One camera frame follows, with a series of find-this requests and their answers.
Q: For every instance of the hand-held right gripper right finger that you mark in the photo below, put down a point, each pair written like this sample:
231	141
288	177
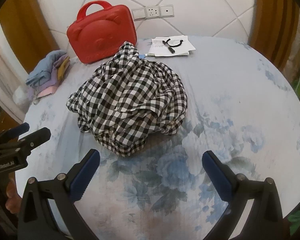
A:
216	180

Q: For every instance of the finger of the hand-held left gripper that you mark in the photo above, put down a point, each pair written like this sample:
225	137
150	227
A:
37	136
21	128

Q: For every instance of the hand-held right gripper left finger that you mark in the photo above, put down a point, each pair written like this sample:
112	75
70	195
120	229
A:
86	177

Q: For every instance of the black white checked garment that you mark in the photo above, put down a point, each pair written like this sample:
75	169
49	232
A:
130	97

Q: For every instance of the pile of folded clothes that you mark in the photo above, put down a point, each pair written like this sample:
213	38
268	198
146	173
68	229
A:
43	66

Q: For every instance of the pink folded cloth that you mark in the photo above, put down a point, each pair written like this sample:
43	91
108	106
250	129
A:
47	92

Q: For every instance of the stack of folded pastel cloths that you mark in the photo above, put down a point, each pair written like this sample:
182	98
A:
51	80

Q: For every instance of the white sheer curtain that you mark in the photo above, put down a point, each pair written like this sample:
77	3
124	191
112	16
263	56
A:
2	67

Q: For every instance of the yellow folded cloth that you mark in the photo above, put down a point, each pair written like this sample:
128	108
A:
63	67

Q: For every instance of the brown curtain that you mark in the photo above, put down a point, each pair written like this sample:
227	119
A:
27	25

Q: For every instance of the red hard carry case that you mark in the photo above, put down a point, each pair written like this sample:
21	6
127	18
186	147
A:
102	37

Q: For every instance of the white paper sheets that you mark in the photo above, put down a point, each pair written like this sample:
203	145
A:
185	45

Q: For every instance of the black pen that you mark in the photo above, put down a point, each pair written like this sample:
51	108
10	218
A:
168	46

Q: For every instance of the white power socket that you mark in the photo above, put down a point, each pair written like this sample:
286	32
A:
153	12

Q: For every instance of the white padded headboard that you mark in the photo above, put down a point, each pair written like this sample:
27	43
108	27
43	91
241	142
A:
202	10

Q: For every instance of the white wall switch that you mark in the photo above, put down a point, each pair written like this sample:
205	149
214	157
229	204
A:
139	14

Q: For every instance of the white round-hole wall socket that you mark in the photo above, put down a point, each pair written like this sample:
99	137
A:
167	11

